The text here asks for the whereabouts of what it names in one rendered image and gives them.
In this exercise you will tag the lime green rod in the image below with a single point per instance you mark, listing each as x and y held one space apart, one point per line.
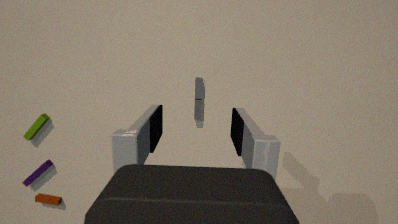
38 124

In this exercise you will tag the grey rectangular block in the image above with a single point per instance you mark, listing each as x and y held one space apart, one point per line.
198 88
197 111

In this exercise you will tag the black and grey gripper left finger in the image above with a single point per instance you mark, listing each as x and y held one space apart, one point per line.
132 146

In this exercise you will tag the purple rod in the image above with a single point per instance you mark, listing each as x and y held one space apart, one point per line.
37 173

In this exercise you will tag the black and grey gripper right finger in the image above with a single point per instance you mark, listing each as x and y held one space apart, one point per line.
258 151

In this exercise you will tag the orange rod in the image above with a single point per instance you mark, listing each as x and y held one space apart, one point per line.
48 199

